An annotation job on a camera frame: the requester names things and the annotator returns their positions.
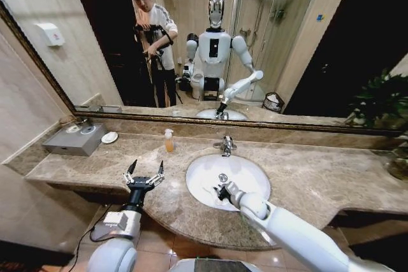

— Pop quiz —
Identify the chrome faucet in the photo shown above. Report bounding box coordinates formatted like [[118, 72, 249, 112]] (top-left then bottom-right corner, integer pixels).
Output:
[[212, 135, 238, 158]]

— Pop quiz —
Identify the white robot front shell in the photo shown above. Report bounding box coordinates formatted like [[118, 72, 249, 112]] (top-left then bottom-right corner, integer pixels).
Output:
[[168, 257, 256, 272]]

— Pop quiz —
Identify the large wall mirror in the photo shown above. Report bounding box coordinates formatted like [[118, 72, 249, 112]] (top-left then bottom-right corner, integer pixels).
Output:
[[0, 0, 408, 132]]

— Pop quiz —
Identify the white oval sink basin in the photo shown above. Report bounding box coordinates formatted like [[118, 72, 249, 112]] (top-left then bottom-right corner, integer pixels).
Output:
[[186, 153, 272, 213]]

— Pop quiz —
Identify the white round dish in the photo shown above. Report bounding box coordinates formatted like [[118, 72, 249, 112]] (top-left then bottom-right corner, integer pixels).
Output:
[[101, 131, 120, 145]]

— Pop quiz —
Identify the green potted plant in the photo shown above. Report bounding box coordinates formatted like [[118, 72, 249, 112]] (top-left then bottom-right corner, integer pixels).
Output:
[[381, 127, 408, 182]]

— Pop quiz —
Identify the dark gilded mirror frame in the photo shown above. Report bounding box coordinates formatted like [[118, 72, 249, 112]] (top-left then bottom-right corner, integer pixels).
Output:
[[0, 0, 408, 137]]

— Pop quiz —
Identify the white towel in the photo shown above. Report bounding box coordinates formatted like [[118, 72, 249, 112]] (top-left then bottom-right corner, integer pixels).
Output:
[[200, 183, 239, 211]]

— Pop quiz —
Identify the grey metal box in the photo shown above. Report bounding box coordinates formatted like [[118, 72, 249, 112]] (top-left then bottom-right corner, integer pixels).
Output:
[[41, 122, 109, 157]]

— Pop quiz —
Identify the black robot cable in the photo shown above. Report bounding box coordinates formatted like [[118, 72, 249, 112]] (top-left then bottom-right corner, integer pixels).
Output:
[[66, 222, 106, 272]]

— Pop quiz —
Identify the orange liquid soap bottle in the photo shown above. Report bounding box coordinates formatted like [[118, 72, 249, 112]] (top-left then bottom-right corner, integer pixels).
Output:
[[163, 128, 177, 154]]

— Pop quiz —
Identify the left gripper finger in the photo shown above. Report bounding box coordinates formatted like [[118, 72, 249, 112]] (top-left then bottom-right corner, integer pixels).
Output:
[[147, 160, 166, 187], [122, 159, 138, 185]]

